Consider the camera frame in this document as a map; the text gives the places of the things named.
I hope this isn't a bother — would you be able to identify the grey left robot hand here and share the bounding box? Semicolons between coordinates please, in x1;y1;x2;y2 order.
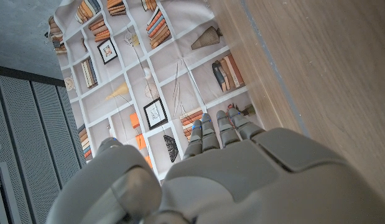
45;107;385;224

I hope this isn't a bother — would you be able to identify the printed bookshelf backdrop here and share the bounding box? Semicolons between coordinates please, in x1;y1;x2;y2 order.
44;0;264;181

